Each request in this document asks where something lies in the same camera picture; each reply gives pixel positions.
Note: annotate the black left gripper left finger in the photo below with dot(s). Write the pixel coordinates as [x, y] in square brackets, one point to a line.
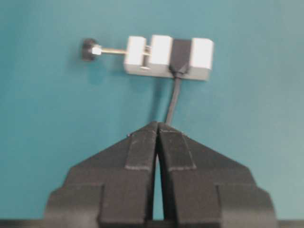
[111, 189]

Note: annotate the white mini vise clamp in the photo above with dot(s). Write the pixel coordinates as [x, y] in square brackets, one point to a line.
[162, 57]

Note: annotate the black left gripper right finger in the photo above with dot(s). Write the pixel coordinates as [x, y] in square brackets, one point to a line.
[202, 188]

